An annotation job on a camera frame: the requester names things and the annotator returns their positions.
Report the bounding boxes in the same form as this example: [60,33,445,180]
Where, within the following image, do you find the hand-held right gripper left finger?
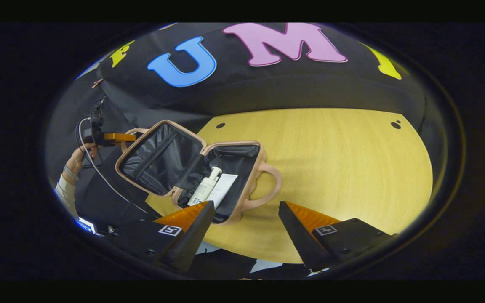
[108,200,216,274]

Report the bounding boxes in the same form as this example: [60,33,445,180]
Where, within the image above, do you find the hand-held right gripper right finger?
[278,201,397,273]

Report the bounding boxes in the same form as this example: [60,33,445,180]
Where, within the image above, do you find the white pump bottle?
[187,167,223,207]

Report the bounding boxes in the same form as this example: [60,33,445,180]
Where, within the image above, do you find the white tube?
[207,173,239,210]

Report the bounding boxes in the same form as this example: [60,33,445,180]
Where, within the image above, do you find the person's dark clothing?
[184,242,323,280]

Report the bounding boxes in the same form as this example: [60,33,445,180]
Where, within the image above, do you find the black backdrop cloth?
[47,23,426,223]

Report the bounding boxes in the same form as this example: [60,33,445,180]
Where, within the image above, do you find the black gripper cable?
[76,118,151,216]

